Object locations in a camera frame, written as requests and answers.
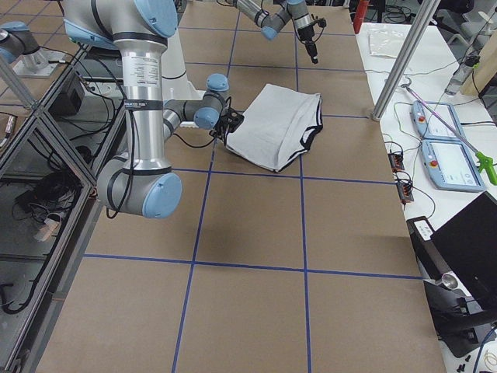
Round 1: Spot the clear water bottle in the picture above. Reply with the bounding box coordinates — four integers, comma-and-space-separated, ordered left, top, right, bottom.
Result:
444, 54, 480, 96

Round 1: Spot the black monitor stand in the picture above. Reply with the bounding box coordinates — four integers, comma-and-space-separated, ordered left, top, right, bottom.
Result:
406, 216, 496, 357

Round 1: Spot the grey cartoon print t-shirt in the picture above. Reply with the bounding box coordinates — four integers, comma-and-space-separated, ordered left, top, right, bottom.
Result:
226, 84, 323, 173

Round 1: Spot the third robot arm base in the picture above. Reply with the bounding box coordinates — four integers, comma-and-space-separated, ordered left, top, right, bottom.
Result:
1, 21, 57, 78

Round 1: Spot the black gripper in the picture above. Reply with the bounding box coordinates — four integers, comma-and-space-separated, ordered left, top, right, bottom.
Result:
209, 107, 245, 146
295, 16, 327, 64

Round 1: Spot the black laptop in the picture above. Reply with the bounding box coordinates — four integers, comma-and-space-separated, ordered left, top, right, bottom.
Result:
431, 192, 496, 309

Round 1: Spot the near blue teach pendant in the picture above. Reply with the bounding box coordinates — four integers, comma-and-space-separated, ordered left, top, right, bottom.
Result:
421, 139, 486, 193

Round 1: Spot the orange black usb hub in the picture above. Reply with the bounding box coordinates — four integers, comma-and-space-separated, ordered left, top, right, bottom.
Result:
395, 179, 414, 205
388, 152, 405, 173

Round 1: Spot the far orange black usb hub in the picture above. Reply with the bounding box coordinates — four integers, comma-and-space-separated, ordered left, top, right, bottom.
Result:
388, 152, 405, 173

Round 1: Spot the aluminium frame post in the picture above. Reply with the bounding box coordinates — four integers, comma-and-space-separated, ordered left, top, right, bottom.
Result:
370, 0, 440, 121

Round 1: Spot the clear plastic bag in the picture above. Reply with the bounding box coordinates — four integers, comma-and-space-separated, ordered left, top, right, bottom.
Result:
369, 30, 407, 58

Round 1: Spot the near orange black usb hub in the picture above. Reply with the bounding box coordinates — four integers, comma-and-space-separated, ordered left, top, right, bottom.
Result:
395, 179, 414, 205

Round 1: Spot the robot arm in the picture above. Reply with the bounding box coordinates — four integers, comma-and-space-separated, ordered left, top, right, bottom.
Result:
64, 1, 244, 218
227, 0, 327, 64

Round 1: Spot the red cylinder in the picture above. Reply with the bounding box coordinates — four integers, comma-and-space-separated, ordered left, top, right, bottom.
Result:
353, 0, 370, 34

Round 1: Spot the metal reacher grabber tool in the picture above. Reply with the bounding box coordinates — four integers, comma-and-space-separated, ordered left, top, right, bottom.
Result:
400, 78, 497, 185

